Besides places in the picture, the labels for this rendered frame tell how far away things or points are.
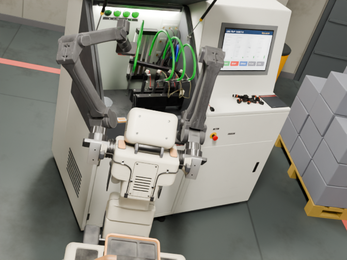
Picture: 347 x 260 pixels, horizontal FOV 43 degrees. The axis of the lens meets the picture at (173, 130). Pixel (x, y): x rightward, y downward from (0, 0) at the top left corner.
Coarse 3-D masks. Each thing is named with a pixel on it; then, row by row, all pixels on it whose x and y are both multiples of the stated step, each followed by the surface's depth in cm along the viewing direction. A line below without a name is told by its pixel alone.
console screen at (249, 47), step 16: (224, 32) 280; (240, 32) 286; (256, 32) 292; (272, 32) 299; (224, 48) 285; (240, 48) 291; (256, 48) 298; (272, 48) 304; (224, 64) 290; (240, 64) 297; (256, 64) 303
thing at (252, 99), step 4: (232, 96) 296; (236, 96) 295; (240, 96) 296; (244, 96) 295; (248, 96) 296; (252, 96) 299; (256, 96) 302; (236, 100) 291; (240, 100) 292; (244, 100) 294; (248, 100) 296; (252, 100) 298; (256, 100) 300; (260, 100) 302; (248, 104) 296
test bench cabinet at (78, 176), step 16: (80, 112) 274; (80, 128) 275; (64, 144) 312; (80, 144) 278; (64, 160) 315; (80, 160) 280; (64, 176) 318; (80, 176) 282; (80, 192) 285; (80, 208) 287; (80, 224) 290
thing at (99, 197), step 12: (96, 168) 262; (108, 168) 265; (96, 180) 267; (180, 180) 302; (96, 192) 273; (108, 192) 278; (168, 192) 305; (96, 204) 280; (156, 204) 307; (168, 204) 313; (96, 216) 287
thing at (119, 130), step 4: (176, 116) 267; (180, 116) 268; (120, 124) 248; (124, 124) 249; (108, 128) 246; (112, 128) 247; (116, 128) 248; (120, 128) 249; (124, 128) 251; (108, 132) 247; (112, 132) 248; (116, 132) 250; (120, 132) 251; (108, 136) 249; (112, 136) 250; (116, 136) 252
